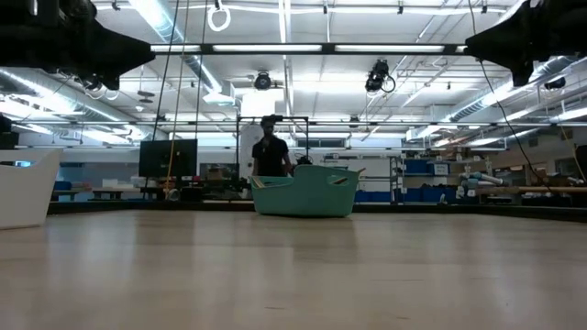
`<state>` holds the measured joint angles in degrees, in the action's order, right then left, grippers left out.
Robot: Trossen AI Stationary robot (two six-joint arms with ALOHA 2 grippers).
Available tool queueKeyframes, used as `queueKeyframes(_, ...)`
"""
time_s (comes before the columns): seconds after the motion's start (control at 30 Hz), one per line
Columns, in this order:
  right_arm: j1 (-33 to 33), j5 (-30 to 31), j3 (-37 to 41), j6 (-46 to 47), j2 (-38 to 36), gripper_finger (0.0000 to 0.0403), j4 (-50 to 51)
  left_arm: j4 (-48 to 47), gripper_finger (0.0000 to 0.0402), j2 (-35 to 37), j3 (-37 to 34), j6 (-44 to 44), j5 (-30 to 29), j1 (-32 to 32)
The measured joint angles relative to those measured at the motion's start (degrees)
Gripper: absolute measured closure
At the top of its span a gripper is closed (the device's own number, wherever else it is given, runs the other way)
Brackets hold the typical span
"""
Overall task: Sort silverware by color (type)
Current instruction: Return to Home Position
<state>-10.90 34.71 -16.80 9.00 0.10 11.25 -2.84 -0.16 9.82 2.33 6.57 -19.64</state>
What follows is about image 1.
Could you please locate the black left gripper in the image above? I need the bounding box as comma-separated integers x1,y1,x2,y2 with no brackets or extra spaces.
0,0,156,91

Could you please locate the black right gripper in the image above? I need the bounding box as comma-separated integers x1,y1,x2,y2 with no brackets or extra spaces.
465,0,587,87

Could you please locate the white plastic bin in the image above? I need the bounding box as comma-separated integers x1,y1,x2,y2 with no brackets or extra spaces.
0,147,64,230

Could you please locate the teal plastic bin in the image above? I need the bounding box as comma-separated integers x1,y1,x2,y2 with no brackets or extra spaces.
249,163,361,218

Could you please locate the black monitor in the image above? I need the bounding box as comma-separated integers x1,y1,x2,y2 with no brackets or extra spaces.
138,138,199,179

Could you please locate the white cylindrical device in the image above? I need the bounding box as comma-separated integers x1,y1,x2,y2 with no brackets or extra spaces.
458,171,504,192

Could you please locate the wooden table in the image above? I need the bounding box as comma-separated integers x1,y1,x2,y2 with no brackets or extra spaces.
52,185,164,202

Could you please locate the wooden workbench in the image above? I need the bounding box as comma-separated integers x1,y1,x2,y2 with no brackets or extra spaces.
474,185,587,194

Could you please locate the blue storage bin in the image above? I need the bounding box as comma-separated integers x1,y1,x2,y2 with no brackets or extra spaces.
403,159,432,175
360,191,392,204
403,187,456,204

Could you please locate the round black hanging device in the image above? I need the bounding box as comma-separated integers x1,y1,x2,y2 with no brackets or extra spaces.
253,71,273,92

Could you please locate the white cabinet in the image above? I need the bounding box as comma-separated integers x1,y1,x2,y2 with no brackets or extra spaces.
239,124,275,178

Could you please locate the black light bar beam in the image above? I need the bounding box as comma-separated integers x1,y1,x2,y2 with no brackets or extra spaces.
150,43,469,56

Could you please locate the person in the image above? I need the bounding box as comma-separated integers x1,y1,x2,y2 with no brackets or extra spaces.
250,114,294,179

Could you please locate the silver air duct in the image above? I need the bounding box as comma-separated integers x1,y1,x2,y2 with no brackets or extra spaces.
442,54,587,123
127,0,224,95
0,68,155,138

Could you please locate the black hanging cable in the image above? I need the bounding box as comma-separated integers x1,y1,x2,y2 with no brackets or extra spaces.
476,59,554,192
153,0,181,141

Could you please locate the yellow hanging rope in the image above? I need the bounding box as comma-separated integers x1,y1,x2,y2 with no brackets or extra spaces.
164,0,192,193

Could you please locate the white cable ring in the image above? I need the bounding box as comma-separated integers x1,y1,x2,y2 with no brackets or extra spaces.
206,4,232,33

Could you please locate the black hanging camera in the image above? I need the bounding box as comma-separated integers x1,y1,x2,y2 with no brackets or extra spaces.
364,58,397,95

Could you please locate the black aluminium table frame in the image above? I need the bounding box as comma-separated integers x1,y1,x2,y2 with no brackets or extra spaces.
48,200,587,224

